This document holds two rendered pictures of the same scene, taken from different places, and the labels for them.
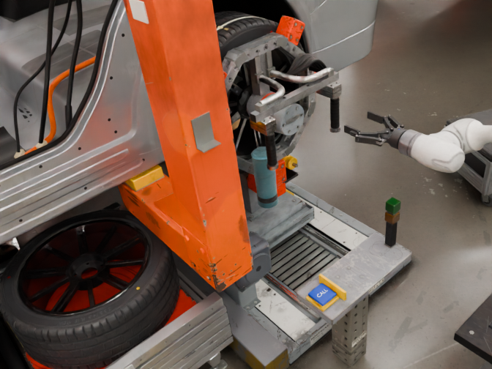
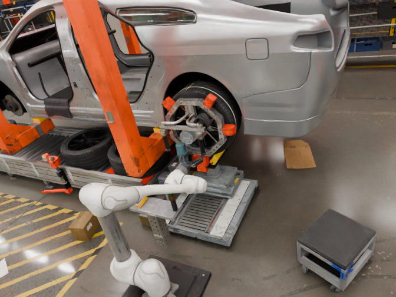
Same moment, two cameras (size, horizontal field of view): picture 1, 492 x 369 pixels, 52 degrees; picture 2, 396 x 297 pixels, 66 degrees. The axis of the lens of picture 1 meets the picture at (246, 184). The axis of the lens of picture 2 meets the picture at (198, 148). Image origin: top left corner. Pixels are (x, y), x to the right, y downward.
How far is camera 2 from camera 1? 2.47 m
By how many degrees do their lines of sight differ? 55
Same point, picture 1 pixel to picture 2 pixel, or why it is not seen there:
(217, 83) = (112, 104)
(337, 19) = (263, 107)
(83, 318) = (113, 157)
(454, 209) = (288, 255)
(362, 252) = (167, 204)
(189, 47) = (101, 89)
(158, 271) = not seen: hidden behind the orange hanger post
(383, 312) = (191, 246)
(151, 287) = not seen: hidden behind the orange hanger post
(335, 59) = (263, 128)
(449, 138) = (177, 177)
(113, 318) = (115, 161)
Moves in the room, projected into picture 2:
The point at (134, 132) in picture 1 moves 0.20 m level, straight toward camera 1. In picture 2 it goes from (153, 111) to (136, 120)
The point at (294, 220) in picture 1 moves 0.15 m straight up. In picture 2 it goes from (217, 190) to (215, 178)
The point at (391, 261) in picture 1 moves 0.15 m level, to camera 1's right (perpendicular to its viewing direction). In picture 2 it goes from (165, 213) to (172, 224)
